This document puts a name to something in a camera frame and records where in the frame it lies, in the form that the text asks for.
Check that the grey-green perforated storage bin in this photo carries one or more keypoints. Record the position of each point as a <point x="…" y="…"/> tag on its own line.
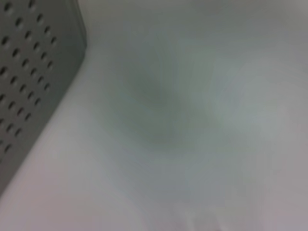
<point x="31" y="84"/>

